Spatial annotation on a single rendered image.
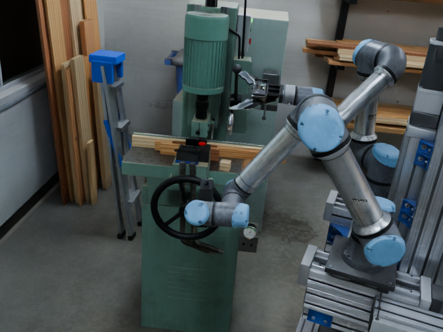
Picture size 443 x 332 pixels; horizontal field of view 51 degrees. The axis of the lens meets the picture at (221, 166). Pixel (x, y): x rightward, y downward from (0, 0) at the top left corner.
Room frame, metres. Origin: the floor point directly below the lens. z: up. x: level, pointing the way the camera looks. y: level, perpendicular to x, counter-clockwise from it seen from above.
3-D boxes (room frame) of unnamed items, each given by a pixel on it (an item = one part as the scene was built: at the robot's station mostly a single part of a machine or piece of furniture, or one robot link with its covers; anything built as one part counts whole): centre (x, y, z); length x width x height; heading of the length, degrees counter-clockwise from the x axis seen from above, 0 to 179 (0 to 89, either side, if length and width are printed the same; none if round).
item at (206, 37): (1.91, 0.11, 1.35); 0.18 x 0.18 x 0.31
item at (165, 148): (1.88, 0.15, 0.92); 0.25 x 0.02 x 0.05; 88
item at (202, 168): (1.72, 0.12, 0.92); 0.15 x 0.13 x 0.09; 88
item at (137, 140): (1.93, 0.11, 0.93); 0.60 x 0.02 x 0.05; 88
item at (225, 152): (1.91, 0.01, 0.92); 0.59 x 0.02 x 0.04; 88
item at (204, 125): (1.93, 0.10, 1.03); 0.14 x 0.07 x 0.09; 178
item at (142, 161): (1.80, 0.12, 0.87); 0.61 x 0.30 x 0.06; 88
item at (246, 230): (1.69, -0.15, 0.65); 0.06 x 0.04 x 0.08; 88
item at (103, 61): (2.62, 0.64, 0.58); 0.27 x 0.25 x 1.16; 84
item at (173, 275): (2.03, 0.10, 0.36); 0.58 x 0.45 x 0.71; 178
